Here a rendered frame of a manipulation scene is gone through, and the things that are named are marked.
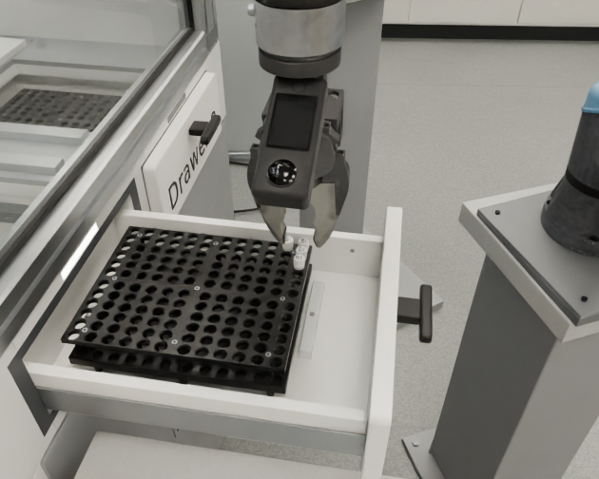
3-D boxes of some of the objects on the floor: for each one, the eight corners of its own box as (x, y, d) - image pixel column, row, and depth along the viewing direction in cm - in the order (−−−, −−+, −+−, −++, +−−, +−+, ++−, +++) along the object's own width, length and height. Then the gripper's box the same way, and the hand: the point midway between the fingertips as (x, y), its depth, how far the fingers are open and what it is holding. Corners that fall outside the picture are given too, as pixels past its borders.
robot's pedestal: (504, 409, 153) (603, 168, 104) (578, 519, 132) (747, 281, 82) (401, 441, 147) (453, 199, 97) (461, 563, 125) (568, 332, 75)
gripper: (368, 27, 53) (357, 212, 67) (249, 22, 54) (262, 204, 68) (360, 67, 46) (350, 263, 60) (226, 60, 48) (245, 253, 62)
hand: (299, 239), depth 61 cm, fingers open, 3 cm apart
